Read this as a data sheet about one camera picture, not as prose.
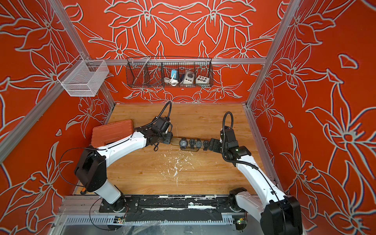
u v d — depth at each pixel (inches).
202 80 37.0
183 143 34.2
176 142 34.8
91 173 17.3
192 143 34.4
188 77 36.1
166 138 31.0
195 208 28.7
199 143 34.4
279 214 14.8
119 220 28.1
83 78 35.5
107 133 37.0
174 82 33.6
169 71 39.4
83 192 29.8
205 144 34.0
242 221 27.5
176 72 33.2
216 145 28.6
